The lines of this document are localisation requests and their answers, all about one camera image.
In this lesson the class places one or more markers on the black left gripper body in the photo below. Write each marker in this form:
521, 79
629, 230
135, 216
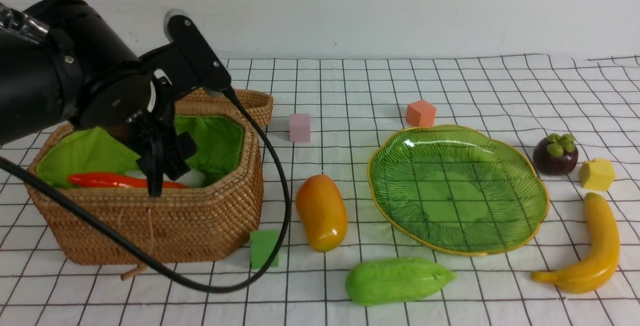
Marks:
137, 131

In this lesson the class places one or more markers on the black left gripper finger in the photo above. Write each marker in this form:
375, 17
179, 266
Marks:
155, 168
178, 148

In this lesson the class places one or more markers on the white radish with green leaves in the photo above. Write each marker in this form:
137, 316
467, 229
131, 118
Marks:
193, 179

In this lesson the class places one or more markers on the orange carrot with green leaves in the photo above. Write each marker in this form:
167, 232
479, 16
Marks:
106, 180

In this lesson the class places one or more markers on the orange yellow mango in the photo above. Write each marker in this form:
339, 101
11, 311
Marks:
322, 212

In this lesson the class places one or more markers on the purple mangosteen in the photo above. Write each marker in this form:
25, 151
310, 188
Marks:
556, 155

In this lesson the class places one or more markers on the yellow banana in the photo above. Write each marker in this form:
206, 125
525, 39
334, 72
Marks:
600, 264

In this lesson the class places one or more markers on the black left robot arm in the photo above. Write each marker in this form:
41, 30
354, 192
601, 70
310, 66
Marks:
61, 62

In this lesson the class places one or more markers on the green basket lining cloth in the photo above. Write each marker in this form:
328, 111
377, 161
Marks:
218, 139

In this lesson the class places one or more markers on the woven basket lid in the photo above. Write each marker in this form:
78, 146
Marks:
259, 105

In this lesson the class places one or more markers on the pink foam cube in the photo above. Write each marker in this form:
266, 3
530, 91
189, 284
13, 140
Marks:
299, 128

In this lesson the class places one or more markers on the green foam cube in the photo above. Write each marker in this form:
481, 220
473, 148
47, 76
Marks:
262, 243

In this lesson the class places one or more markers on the white checkered tablecloth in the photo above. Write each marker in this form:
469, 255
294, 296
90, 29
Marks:
355, 106

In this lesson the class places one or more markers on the orange foam cube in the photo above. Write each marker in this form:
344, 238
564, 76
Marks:
421, 113

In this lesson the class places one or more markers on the green glass leaf plate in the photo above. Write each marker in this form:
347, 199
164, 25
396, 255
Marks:
457, 191

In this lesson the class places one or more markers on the yellow foam cube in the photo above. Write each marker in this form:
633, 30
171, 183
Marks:
597, 174

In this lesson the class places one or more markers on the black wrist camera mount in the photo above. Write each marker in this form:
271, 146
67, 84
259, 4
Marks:
188, 61

